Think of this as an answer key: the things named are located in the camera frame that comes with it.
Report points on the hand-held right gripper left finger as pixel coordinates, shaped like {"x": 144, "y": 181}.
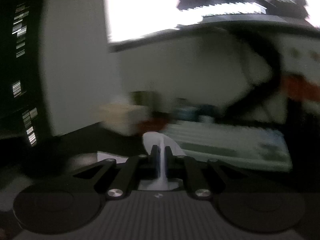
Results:
{"x": 157, "y": 162}

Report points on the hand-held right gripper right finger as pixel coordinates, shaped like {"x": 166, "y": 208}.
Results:
{"x": 168, "y": 160}

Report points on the white paper tissue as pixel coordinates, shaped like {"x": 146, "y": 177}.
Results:
{"x": 155, "y": 140}

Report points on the red ashtray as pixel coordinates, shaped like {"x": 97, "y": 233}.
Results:
{"x": 152, "y": 125}

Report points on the pale blue jar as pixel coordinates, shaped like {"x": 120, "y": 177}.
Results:
{"x": 186, "y": 112}

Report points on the cream tissue box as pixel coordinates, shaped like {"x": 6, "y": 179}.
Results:
{"x": 120, "y": 120}

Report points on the light blue keyboard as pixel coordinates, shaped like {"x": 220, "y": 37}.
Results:
{"x": 225, "y": 142}

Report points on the dark olive box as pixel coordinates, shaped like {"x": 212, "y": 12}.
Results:
{"x": 145, "y": 100}

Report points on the black monitor stand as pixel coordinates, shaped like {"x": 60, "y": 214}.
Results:
{"x": 273, "y": 77}

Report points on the computer monitor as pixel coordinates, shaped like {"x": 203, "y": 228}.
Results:
{"x": 150, "y": 5}

